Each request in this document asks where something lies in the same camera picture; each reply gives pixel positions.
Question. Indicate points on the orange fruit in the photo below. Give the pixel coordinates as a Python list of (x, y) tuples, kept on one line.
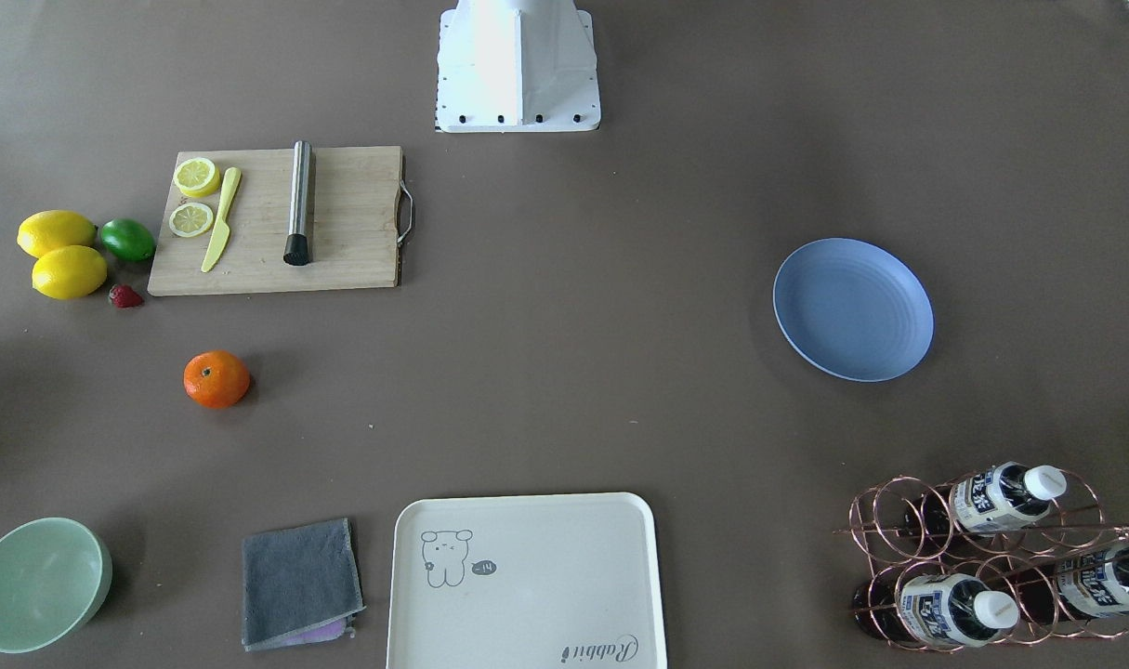
[(216, 379)]

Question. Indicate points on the green bowl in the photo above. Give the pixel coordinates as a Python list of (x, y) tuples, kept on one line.
[(55, 574)]

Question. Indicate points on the top drink bottle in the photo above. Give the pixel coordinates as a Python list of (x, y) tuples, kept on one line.
[(1007, 497)]

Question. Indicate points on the red strawberry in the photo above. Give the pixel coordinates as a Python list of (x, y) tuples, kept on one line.
[(123, 296)]

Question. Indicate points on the copper wire bottle rack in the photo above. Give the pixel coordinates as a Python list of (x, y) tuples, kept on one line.
[(888, 523)]

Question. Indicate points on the lower lemon slice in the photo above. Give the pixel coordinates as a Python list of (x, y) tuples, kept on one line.
[(190, 219)]

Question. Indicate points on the grey folded cloth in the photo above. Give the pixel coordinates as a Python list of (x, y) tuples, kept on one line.
[(300, 585)]

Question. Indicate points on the drink bottle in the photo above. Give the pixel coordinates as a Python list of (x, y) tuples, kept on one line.
[(1093, 585), (938, 612), (1007, 497)]

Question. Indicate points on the steel cylinder muddler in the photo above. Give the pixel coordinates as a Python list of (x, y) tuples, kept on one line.
[(296, 251)]

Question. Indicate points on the blue plate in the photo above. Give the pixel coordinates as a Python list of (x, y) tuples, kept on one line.
[(853, 310)]

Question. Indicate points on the wooden cutting board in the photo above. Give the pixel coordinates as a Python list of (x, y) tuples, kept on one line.
[(354, 228)]

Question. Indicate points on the cream rectangular tray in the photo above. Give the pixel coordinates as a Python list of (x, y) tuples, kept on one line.
[(528, 581)]

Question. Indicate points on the upper yellow lemon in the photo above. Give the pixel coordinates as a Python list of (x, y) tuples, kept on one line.
[(51, 229)]

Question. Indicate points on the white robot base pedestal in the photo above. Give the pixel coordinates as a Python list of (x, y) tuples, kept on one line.
[(516, 67)]

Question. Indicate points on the lower yellow lemon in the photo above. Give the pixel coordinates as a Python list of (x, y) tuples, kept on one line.
[(69, 272)]

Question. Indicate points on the green lime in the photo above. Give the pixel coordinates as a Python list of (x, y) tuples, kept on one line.
[(128, 240)]

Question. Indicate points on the yellow plastic knife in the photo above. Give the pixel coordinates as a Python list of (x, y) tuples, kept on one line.
[(221, 231)]

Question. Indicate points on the lower drink bottle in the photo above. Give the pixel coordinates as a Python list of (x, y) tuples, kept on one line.
[(1093, 585), (938, 612)]

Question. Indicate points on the lemon slice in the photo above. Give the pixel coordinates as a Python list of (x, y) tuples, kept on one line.
[(197, 177), (190, 219)]

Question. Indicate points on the upper lemon slice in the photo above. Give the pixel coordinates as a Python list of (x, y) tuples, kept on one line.
[(197, 177)]

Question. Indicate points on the yellow lemon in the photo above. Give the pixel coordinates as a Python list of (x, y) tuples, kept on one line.
[(69, 272), (51, 229)]

